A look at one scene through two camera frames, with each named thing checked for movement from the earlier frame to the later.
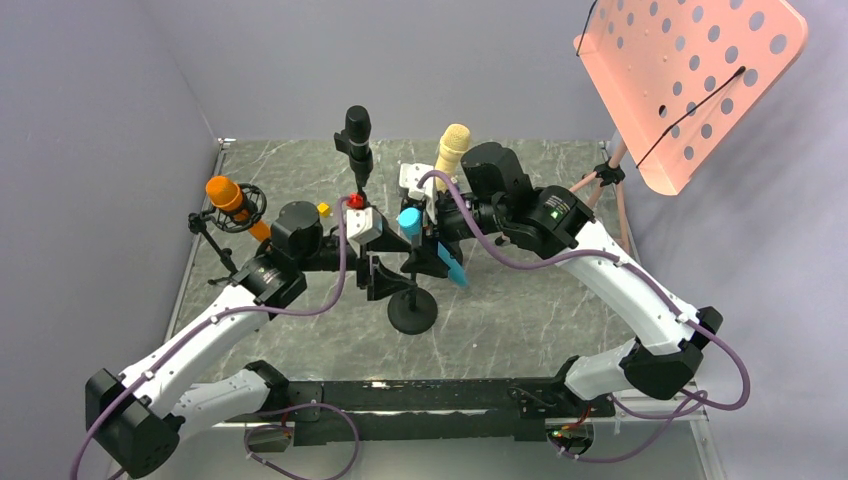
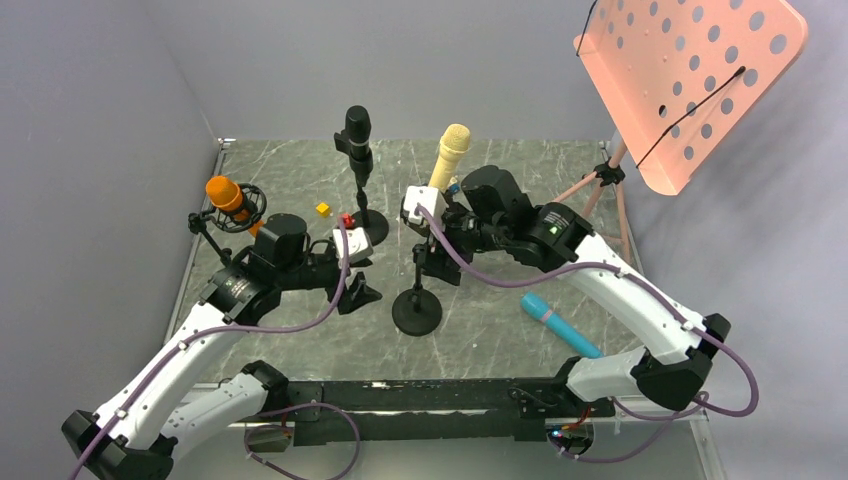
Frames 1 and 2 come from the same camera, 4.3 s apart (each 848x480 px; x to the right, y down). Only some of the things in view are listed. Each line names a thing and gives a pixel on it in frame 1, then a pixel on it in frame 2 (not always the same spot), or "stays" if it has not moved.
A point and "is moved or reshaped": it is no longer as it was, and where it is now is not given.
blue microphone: (410, 224) is moved or reshaped
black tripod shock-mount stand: (250, 209) stays
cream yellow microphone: (455, 140) stays
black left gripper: (384, 282) -> (358, 294)
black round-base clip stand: (413, 312) stays
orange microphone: (225, 194) stays
